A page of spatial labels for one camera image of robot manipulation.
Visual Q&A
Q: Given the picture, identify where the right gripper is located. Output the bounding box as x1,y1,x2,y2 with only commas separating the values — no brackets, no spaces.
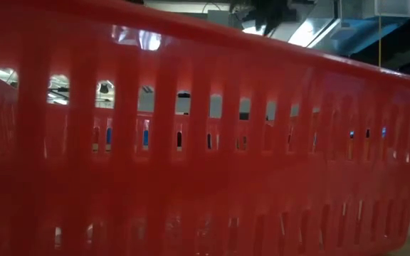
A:
231,0,298,36

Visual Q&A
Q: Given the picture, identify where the red plastic slotted basket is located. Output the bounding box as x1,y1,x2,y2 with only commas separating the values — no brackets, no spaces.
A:
0,0,410,256

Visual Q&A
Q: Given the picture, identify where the grey ceiling junction box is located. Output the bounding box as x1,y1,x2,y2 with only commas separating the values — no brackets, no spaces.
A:
207,9,231,28

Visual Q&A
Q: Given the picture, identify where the silver rectangular ceiling duct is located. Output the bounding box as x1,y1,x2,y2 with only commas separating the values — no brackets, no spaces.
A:
242,0,410,54

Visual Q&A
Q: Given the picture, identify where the yellow hanging cord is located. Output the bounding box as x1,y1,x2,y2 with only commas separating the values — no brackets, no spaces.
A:
378,16,383,68

